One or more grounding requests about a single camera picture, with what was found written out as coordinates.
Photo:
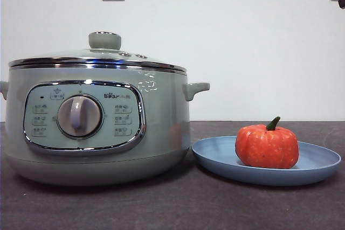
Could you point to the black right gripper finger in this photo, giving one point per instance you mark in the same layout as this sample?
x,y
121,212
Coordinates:
x,y
343,0

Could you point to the orange pumpkin with green stem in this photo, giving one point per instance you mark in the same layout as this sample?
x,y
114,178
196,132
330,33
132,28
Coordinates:
x,y
264,146

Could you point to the glass lid with green knob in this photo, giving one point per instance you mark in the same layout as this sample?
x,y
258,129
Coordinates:
x,y
105,42

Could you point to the blue round plate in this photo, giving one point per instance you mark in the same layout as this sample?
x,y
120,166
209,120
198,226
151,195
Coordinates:
x,y
215,160

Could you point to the pale green electric steamer pot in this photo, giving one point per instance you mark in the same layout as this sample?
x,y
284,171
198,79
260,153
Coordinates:
x,y
161,133

